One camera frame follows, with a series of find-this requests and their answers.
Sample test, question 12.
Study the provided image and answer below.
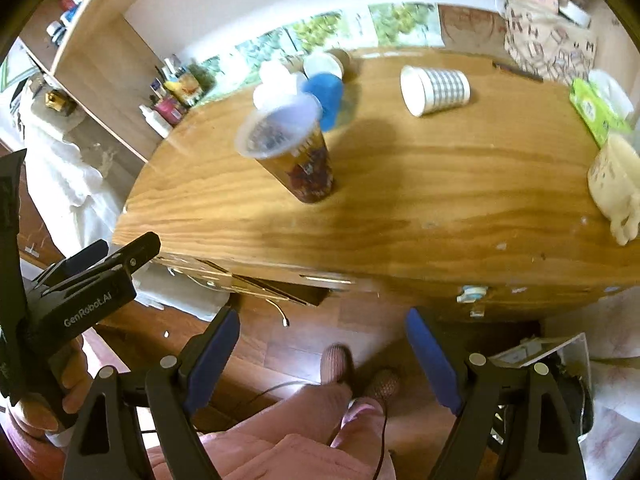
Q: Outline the white lace cloth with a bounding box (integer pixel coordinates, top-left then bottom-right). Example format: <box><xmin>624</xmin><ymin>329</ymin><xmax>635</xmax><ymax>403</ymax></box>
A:
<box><xmin>8</xmin><ymin>71</ymin><xmax>231</xmax><ymax>323</ymax></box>

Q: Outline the blue plastic cup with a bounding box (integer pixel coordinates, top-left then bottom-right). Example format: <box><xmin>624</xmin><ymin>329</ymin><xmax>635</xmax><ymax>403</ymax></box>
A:
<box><xmin>303</xmin><ymin>73</ymin><xmax>344</xmax><ymax>132</ymax></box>

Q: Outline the printed clear plastic cup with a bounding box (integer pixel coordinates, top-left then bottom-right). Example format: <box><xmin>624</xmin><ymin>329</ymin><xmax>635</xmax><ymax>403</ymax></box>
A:
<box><xmin>234</xmin><ymin>93</ymin><xmax>334</xmax><ymax>204</ymax></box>

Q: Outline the wooden bookshelf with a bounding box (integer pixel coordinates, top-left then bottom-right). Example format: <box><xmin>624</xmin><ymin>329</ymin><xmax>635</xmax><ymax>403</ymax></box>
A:
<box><xmin>20</xmin><ymin>0</ymin><xmax>162</xmax><ymax>162</ymax></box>

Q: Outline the person left hand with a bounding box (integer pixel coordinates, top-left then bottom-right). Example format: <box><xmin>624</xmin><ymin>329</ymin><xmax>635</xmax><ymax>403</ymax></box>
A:
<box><xmin>9</xmin><ymin>336</ymin><xmax>92</xmax><ymax>439</ymax></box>

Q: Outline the red pen holder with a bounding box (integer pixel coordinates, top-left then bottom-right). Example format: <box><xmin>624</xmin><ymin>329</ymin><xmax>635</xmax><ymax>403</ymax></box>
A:
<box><xmin>154</xmin><ymin>96</ymin><xmax>186</xmax><ymax>127</ymax></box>

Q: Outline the plain white paper cup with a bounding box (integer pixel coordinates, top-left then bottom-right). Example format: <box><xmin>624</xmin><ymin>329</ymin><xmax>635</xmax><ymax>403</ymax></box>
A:
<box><xmin>253</xmin><ymin>60</ymin><xmax>307</xmax><ymax>112</ymax></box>

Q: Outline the wooden desk drawer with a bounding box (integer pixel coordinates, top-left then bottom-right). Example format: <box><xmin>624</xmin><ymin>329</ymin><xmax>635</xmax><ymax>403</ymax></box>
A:
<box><xmin>154</xmin><ymin>252</ymin><xmax>355</xmax><ymax>307</ymax></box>

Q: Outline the cream ceramic mug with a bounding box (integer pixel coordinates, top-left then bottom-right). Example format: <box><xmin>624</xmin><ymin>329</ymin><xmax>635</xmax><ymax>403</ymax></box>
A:
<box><xmin>588</xmin><ymin>133</ymin><xmax>639</xmax><ymax>246</ymax></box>

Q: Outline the white lotion bottle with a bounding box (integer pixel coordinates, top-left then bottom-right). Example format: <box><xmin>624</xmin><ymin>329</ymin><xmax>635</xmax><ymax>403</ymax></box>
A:
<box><xmin>139</xmin><ymin>104</ymin><xmax>172</xmax><ymax>139</ymax></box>

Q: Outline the brown cardboard sheet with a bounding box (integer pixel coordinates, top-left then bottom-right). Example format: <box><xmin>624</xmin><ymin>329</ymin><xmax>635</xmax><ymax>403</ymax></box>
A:
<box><xmin>438</xmin><ymin>4</ymin><xmax>510</xmax><ymax>61</ymax></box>

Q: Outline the grape print poster strip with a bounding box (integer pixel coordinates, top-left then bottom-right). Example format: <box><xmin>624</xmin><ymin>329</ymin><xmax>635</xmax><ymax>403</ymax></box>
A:
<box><xmin>192</xmin><ymin>2</ymin><xmax>445</xmax><ymax>101</ymax></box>

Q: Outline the green tissue pack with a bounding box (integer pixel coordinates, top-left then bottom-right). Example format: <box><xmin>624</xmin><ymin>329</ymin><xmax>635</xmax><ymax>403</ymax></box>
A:
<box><xmin>570</xmin><ymin>70</ymin><xmax>634</xmax><ymax>148</ymax></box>

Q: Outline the dark pen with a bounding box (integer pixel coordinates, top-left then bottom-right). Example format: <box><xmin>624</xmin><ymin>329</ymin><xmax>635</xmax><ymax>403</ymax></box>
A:
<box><xmin>492</xmin><ymin>61</ymin><xmax>544</xmax><ymax>82</ymax></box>

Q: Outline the letter print paper bag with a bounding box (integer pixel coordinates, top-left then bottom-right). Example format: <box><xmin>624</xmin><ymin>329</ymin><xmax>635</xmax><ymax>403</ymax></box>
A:
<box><xmin>504</xmin><ymin>0</ymin><xmax>598</xmax><ymax>86</ymax></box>

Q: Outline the brown sleeve paper cup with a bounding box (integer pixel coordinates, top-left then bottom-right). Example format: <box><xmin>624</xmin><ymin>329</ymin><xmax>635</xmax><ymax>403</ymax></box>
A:
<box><xmin>303</xmin><ymin>49</ymin><xmax>352</xmax><ymax>79</ymax></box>

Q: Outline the checkered paper cup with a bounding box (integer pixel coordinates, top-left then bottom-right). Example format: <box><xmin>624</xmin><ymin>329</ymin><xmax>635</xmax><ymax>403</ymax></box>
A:
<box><xmin>399</xmin><ymin>66</ymin><xmax>471</xmax><ymax>117</ymax></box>

